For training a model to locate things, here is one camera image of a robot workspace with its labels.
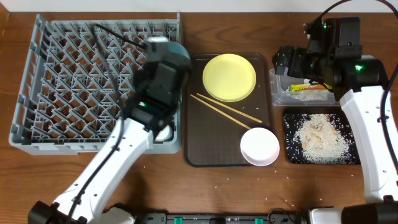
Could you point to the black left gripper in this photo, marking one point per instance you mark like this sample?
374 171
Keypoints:
168 59

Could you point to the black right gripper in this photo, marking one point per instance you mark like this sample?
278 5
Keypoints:
298 55

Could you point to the light blue bowl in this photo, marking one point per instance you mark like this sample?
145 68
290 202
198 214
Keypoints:
178 48

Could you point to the green snack wrapper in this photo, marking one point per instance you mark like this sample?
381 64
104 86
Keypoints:
305 87

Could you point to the white cup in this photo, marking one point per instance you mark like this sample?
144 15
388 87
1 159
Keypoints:
165 134

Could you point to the white tissue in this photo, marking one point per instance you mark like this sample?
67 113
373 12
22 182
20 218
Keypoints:
313 95

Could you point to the yellow plate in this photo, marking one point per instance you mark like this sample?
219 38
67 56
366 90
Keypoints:
229 77

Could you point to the wooden chopstick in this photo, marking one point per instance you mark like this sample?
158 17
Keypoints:
230 108
221 112

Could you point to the pink bowl with rice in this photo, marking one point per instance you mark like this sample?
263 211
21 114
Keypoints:
259 146

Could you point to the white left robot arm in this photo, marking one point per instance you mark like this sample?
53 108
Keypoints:
146 114

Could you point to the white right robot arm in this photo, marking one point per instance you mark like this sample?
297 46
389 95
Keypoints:
369 114

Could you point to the grey dishwasher rack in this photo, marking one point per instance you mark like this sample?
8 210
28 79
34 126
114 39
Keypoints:
66 103

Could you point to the black waste tray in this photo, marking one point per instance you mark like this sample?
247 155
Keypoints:
289 152

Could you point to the clear plastic bin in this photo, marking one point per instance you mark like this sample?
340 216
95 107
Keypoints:
280 93

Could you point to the dark brown serving tray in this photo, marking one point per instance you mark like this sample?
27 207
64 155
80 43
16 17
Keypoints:
212 140

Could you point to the spilled white rice pile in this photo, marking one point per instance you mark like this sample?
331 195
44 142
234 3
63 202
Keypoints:
321 138

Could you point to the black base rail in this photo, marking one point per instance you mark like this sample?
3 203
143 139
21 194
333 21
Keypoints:
278 217

